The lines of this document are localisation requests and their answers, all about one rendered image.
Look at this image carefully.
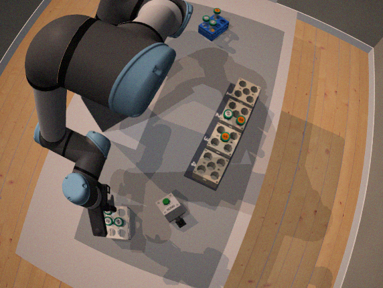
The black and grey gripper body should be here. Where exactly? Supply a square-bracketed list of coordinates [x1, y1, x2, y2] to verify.
[96, 182, 110, 211]

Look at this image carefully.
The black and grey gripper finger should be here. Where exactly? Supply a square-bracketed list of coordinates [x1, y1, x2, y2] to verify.
[108, 194, 117, 213]

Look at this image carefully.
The blue tube rack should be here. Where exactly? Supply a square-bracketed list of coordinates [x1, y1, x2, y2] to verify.
[198, 15, 229, 41]

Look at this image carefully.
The beige bucket adapter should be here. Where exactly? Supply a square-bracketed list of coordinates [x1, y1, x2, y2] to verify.
[192, 149, 229, 188]
[219, 98, 252, 133]
[230, 78, 261, 109]
[206, 122, 241, 159]

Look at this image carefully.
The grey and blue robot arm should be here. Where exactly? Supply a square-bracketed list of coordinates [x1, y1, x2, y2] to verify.
[25, 0, 193, 237]

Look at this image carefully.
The beige tube rack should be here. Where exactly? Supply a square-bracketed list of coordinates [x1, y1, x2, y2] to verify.
[106, 206, 131, 240]

